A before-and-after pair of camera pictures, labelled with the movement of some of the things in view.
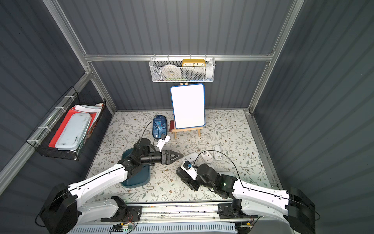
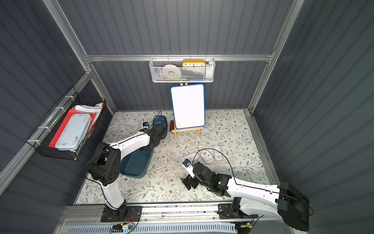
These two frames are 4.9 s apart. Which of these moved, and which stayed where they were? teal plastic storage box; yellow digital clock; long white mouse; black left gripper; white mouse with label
Moved: black left gripper; teal plastic storage box
Stayed: white mouse with label; long white mouse; yellow digital clock
